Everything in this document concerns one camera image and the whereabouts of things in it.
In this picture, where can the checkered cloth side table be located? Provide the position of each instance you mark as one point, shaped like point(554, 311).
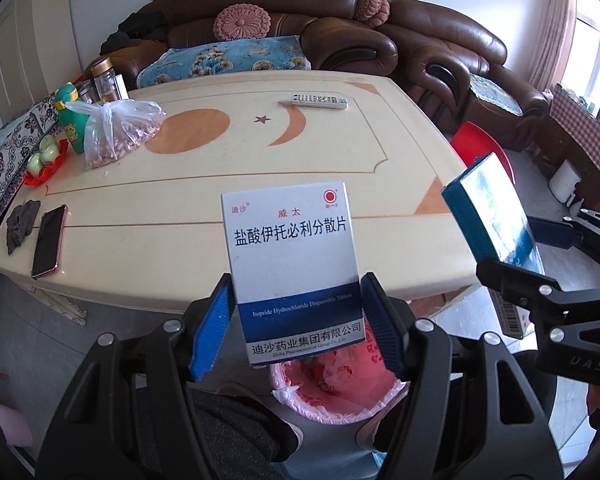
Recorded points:
point(570, 132)

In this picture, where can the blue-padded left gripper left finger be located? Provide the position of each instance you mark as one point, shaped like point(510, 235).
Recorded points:
point(211, 329)

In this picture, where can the pink-lined trash bin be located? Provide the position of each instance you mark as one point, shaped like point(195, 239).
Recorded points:
point(339, 387)

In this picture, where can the glass jar gold lid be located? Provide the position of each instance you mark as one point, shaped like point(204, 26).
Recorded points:
point(105, 80)

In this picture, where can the brown leather armchair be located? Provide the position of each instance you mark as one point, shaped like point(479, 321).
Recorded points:
point(454, 70)

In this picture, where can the cream cabinet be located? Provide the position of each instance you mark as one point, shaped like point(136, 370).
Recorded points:
point(38, 53)

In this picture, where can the patterned floral cloth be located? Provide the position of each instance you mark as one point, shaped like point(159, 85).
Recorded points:
point(18, 139)

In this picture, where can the person's right hand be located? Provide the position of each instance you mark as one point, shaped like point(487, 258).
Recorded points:
point(593, 399)

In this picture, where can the dark crumpled cloth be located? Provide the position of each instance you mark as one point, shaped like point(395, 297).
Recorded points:
point(20, 224)

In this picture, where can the pink-cased smartphone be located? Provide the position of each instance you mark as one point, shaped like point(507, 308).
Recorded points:
point(48, 244)

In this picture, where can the white appliance on floor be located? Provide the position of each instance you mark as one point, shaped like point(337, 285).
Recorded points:
point(564, 181)

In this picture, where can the blue floral cushion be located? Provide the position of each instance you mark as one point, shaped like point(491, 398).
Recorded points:
point(224, 57)

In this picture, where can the brown leather sofa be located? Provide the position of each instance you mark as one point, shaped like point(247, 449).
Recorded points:
point(333, 34)

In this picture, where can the pink knotted pillow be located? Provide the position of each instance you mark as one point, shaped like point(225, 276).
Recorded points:
point(372, 13)

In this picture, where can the red tray with fruit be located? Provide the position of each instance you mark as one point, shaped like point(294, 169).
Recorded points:
point(46, 160)

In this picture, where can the red plastic stool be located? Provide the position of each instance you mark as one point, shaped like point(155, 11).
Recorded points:
point(472, 142)

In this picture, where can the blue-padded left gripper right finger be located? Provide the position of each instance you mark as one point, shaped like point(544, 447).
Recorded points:
point(385, 316)

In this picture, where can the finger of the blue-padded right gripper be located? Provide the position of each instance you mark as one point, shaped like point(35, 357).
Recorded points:
point(556, 234)

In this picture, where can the white remote control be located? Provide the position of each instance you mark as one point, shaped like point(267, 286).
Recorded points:
point(318, 101)

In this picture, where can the clear bag of peanuts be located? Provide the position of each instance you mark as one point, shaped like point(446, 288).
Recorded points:
point(115, 129)

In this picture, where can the pink round pillow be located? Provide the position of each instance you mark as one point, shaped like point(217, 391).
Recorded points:
point(241, 21)

